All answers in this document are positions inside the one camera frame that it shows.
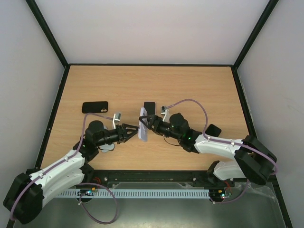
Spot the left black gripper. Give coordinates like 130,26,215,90
95,123,140,147

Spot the lilac magsafe phone case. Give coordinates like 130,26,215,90
138,107,148,142

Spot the magenta smartphone black screen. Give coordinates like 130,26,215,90
143,102,156,116

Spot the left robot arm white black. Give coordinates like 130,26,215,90
3,121,138,224

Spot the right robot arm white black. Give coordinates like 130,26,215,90
139,113,277,186

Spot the black phone case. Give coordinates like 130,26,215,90
81,101,109,114

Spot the light blue smartphone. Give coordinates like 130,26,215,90
98,143,115,153

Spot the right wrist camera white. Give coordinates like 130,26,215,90
161,106,170,122

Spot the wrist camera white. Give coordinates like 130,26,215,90
112,112,121,129
161,106,170,122

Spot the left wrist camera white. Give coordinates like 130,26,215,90
112,112,121,129

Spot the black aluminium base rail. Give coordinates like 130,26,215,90
25,168,276,188

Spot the white slotted cable duct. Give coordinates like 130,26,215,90
57,189,209,199

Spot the black enclosure frame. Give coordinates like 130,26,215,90
4,0,294,228

